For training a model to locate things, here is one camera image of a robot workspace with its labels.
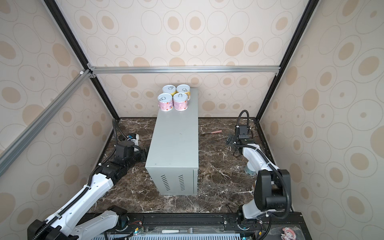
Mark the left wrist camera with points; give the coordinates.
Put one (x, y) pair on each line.
(134, 138)

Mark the pink can front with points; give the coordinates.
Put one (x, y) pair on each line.
(165, 102)

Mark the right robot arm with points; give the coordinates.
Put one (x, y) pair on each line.
(272, 190)

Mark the pink can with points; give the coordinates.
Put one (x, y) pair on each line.
(180, 101)
(165, 102)

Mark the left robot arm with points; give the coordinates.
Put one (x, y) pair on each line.
(64, 223)

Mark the grey green can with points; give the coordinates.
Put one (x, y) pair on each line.
(249, 170)

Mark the diagonal aluminium bar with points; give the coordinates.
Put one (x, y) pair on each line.
(25, 138)

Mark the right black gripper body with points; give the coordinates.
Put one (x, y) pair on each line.
(234, 140)

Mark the grey metal cabinet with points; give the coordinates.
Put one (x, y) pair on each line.
(173, 158)

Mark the pink toy figure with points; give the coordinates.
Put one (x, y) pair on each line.
(288, 234)

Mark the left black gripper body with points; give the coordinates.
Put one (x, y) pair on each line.
(139, 156)

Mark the white handled fork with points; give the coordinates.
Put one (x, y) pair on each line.
(188, 231)

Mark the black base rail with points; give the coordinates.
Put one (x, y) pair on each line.
(212, 226)

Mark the yellow can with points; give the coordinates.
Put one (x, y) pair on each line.
(169, 89)
(184, 89)

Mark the horizontal aluminium bar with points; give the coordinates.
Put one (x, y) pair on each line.
(185, 70)

